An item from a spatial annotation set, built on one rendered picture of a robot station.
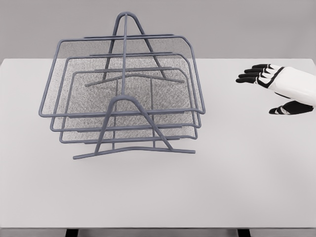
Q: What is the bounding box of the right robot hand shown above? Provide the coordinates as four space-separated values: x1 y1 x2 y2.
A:
235 63 316 115

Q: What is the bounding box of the large grey mesh tray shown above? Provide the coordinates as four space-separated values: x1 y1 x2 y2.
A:
38 35 206 119

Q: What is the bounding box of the medium grey mesh tray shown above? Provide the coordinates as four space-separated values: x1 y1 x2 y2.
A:
49 52 202 133

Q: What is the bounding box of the small grey mesh tray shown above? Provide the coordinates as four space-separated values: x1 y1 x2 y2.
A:
59 66 198 144

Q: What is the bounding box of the grey wire rack frame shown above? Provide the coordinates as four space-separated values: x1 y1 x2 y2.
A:
73 11 197 160

